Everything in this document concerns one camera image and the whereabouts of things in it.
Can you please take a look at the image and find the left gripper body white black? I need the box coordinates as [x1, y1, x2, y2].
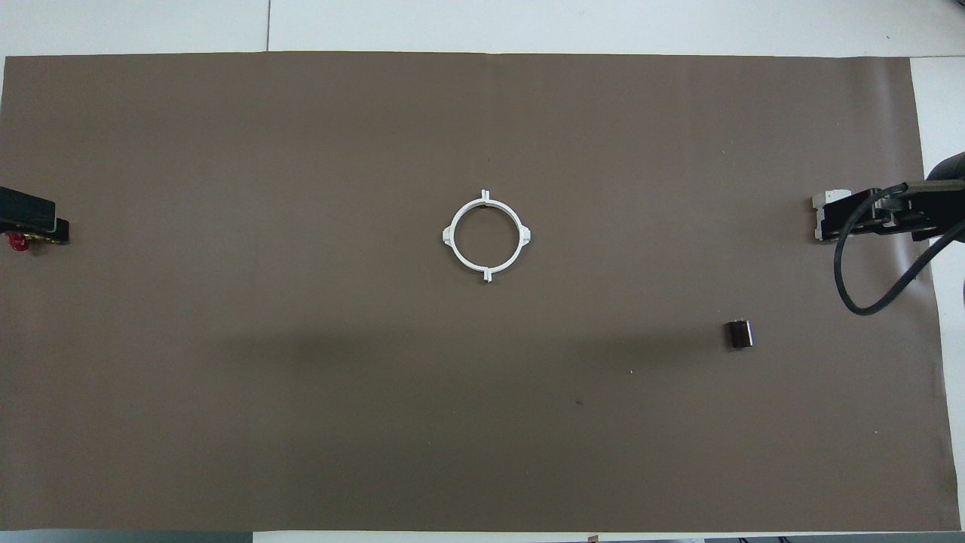
[0, 186, 58, 244]

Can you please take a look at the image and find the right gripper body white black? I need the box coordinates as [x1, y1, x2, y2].
[829, 181, 965, 244]

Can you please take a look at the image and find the grey circuit breaker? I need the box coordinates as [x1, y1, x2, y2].
[811, 189, 853, 242]

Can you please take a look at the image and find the brown paper table mat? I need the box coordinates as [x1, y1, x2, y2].
[0, 51, 962, 532]

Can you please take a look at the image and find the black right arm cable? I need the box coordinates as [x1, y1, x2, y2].
[833, 183, 965, 316]

